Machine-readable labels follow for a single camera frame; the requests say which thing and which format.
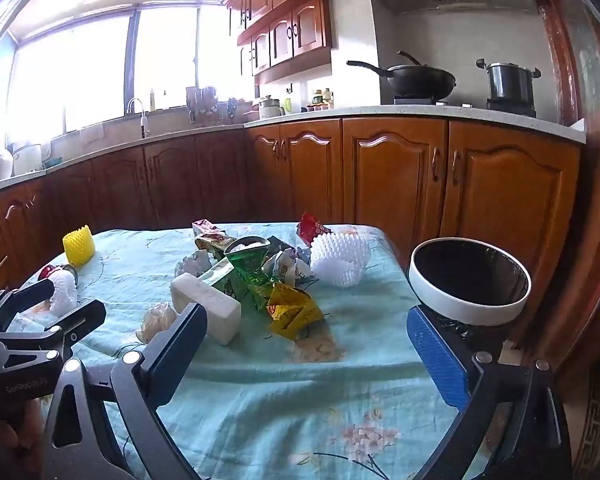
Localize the dish rack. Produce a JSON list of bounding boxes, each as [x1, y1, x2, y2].
[[186, 86, 218, 123]]

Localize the kitchen window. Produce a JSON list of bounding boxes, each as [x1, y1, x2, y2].
[[0, 0, 241, 146]]

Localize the wooden base cabinets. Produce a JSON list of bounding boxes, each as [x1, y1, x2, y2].
[[0, 117, 586, 311]]

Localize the yellow foam fruit net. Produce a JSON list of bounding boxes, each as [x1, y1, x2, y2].
[[62, 226, 97, 267]]

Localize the white bin with black bag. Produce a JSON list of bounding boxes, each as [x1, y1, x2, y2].
[[408, 237, 532, 356]]

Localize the green white carton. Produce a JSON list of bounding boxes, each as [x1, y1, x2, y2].
[[192, 259, 251, 306]]

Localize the turquoise floral tablecloth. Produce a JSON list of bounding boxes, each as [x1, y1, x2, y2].
[[5, 222, 481, 480]]

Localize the green foil snack packet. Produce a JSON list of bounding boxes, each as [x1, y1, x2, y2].
[[224, 236, 281, 313]]

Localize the small white foam fruit net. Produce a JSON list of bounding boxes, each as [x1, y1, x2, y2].
[[50, 267, 79, 316]]

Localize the dark steel cooking pot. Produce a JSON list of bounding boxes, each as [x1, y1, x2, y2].
[[476, 58, 542, 103]]

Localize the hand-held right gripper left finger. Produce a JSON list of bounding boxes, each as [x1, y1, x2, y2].
[[42, 302, 208, 480]]

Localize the wooden wall cabinets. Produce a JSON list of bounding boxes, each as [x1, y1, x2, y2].
[[222, 0, 356, 86]]

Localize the white tissue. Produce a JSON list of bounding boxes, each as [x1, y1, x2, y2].
[[136, 302, 178, 343]]

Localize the gas stove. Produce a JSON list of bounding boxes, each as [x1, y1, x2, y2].
[[394, 95, 538, 117]]

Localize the large white foam fruit net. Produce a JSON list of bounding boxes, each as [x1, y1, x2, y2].
[[310, 232, 371, 288]]

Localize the group of condiment bottles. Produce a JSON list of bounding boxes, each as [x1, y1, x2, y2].
[[307, 89, 335, 111]]

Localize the yellow snack packet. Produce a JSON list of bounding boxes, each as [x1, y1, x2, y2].
[[266, 282, 326, 336]]

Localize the black wok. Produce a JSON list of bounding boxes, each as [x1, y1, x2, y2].
[[347, 51, 457, 101]]

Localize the wooden glass door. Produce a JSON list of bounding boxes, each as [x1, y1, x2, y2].
[[530, 0, 600, 361]]

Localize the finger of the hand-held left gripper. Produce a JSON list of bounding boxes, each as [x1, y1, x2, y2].
[[0, 300, 107, 377], [0, 278, 56, 333]]

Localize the foil snack wrapper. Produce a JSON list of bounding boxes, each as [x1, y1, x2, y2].
[[267, 245, 313, 291]]

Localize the white paper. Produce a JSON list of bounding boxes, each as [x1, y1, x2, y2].
[[175, 250, 216, 278]]

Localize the person's left hand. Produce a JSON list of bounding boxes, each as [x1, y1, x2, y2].
[[0, 407, 46, 480]]

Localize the white rice cooker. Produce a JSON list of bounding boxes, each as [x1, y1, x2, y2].
[[12, 144, 43, 176]]

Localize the patterned floor rug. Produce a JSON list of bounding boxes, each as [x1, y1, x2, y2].
[[575, 360, 600, 480]]

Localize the white foam block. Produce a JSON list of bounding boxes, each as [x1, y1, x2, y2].
[[170, 272, 242, 346]]

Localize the chrome faucet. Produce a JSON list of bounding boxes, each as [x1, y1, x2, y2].
[[126, 97, 151, 138]]

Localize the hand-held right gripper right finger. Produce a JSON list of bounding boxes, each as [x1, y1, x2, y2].
[[406, 306, 571, 480]]

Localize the red green snack packet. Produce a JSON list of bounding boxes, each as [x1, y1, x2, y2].
[[192, 219, 231, 261]]

